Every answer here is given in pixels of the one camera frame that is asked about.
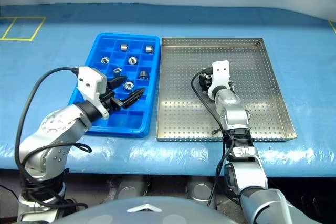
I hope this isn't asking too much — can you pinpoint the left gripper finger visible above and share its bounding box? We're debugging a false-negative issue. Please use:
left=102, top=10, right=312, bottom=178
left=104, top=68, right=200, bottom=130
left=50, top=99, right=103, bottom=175
left=121, top=87, right=146, bottom=109
left=107, top=76, right=127, bottom=90

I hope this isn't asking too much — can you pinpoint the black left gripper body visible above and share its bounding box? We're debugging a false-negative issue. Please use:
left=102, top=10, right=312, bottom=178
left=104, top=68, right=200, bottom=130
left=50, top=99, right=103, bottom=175
left=99, top=87, right=124, bottom=112

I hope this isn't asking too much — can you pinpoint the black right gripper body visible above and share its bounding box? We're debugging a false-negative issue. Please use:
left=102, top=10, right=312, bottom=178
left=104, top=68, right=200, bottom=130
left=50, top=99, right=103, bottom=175
left=203, top=68, right=213, bottom=90

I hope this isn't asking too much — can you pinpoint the blue compartment plastic tray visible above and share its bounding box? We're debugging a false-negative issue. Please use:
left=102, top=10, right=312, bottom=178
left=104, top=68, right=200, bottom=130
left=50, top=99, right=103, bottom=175
left=67, top=33, right=161, bottom=138

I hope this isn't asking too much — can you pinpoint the perforated steel tray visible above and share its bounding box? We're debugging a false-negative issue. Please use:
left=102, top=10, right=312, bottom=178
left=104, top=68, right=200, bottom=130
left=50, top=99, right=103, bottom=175
left=155, top=37, right=298, bottom=142

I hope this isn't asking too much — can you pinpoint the blue table cover film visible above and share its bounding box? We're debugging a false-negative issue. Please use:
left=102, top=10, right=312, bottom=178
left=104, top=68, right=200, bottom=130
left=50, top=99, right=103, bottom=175
left=0, top=3, right=336, bottom=177

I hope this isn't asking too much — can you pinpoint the dark rounded metal shape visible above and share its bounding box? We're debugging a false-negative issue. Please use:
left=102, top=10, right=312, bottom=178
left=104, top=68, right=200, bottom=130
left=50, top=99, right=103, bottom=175
left=185, top=177, right=216, bottom=201
left=114, top=178, right=148, bottom=200

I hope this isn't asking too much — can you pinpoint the yellow tape square outline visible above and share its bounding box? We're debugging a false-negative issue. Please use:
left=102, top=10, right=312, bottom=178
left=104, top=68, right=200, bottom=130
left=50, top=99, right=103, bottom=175
left=0, top=16, right=47, bottom=42

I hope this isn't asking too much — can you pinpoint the grey robot torso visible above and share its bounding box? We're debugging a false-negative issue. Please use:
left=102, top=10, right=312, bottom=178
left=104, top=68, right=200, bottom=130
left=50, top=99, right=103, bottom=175
left=51, top=196, right=249, bottom=224

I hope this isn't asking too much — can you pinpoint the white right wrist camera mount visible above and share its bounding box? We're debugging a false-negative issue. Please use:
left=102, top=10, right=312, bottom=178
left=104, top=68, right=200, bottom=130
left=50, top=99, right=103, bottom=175
left=207, top=60, right=232, bottom=101

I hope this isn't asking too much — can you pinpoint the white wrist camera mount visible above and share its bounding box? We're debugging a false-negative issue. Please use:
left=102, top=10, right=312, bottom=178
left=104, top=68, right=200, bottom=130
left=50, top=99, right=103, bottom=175
left=76, top=66, right=110, bottom=120
left=207, top=60, right=232, bottom=101

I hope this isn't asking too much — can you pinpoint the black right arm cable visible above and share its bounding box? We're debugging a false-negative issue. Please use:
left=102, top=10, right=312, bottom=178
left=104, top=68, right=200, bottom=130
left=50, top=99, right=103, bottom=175
left=191, top=68, right=235, bottom=208

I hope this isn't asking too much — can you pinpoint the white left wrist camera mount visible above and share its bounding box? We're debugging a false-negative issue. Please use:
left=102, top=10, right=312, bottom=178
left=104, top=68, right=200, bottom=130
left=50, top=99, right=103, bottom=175
left=76, top=66, right=110, bottom=120

